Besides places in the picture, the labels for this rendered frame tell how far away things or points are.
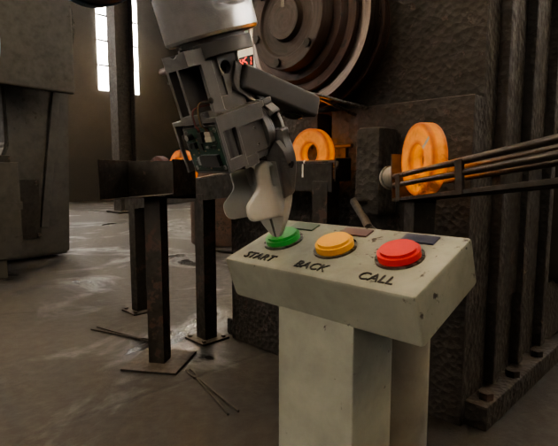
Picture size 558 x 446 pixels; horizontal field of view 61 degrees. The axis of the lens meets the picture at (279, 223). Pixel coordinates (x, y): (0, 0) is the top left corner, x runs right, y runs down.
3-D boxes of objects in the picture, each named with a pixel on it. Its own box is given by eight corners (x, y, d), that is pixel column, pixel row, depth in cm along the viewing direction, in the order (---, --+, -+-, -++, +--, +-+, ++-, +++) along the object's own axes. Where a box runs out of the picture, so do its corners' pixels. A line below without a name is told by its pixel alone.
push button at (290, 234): (284, 237, 57) (281, 224, 56) (309, 241, 54) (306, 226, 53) (261, 252, 54) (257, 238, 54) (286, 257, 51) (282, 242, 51)
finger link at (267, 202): (247, 254, 50) (223, 173, 47) (284, 231, 54) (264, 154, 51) (267, 258, 48) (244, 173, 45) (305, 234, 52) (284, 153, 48)
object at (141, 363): (134, 348, 182) (127, 160, 174) (198, 352, 177) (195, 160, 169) (105, 370, 162) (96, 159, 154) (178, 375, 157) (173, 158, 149)
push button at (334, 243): (333, 243, 51) (329, 229, 51) (363, 248, 49) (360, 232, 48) (310, 260, 49) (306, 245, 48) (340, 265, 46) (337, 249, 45)
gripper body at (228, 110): (188, 179, 49) (149, 58, 44) (247, 152, 54) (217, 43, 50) (236, 180, 43) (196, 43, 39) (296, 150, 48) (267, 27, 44)
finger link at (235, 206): (229, 250, 52) (205, 173, 49) (266, 228, 56) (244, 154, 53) (247, 254, 50) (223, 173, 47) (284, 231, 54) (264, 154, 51)
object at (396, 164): (421, 201, 109) (420, 154, 109) (422, 201, 108) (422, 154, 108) (391, 201, 107) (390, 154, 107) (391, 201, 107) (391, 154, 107)
